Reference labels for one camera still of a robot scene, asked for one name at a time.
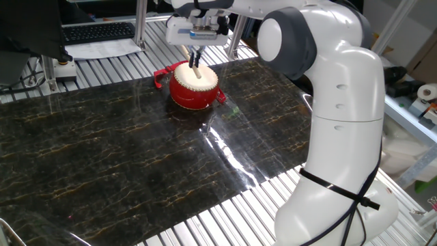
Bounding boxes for white emergency stop box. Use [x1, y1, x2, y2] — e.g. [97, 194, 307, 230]
[53, 56, 78, 83]

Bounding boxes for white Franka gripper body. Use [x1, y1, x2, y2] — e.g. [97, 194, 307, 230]
[165, 16, 230, 47]

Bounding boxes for black cable tie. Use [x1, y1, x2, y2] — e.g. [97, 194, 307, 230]
[298, 167, 381, 211]

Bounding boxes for small grey white box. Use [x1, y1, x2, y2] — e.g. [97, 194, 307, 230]
[408, 98, 430, 118]

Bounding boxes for brown cardboard box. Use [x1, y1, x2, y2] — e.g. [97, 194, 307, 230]
[405, 29, 437, 85]

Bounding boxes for black marble pattern mat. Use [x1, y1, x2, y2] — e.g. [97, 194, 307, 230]
[0, 56, 313, 246]

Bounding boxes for wooden drumstick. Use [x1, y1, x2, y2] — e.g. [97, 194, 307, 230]
[180, 45, 203, 79]

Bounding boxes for white side table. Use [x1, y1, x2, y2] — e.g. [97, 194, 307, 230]
[384, 94, 437, 146]

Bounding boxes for aluminium table leg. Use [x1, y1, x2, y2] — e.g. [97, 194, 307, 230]
[397, 145, 437, 189]

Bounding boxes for black keyboard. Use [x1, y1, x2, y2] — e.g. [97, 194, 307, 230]
[61, 21, 137, 46]

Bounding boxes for slanted aluminium post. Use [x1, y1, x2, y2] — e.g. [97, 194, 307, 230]
[371, 0, 419, 54]

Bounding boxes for black monitor screen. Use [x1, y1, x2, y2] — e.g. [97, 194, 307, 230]
[0, 0, 73, 63]

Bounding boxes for tall aluminium profile post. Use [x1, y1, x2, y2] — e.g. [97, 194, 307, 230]
[132, 0, 148, 51]

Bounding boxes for white toilet paper roll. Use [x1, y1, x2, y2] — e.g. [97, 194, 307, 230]
[417, 83, 437, 103]

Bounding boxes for orange black device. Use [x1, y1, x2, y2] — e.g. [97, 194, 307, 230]
[419, 103, 437, 130]

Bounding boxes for silver camera with blue end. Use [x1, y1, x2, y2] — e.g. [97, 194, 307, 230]
[188, 29, 219, 41]

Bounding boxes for aluminium post with foot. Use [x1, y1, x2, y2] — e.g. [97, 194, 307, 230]
[226, 15, 249, 61]

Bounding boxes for green object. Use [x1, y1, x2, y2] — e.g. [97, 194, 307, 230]
[414, 176, 437, 194]

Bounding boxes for white paper sheets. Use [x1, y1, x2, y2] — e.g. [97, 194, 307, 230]
[64, 37, 143, 62]

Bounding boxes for short aluminium profile post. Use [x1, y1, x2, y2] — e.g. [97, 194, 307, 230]
[40, 54, 58, 93]

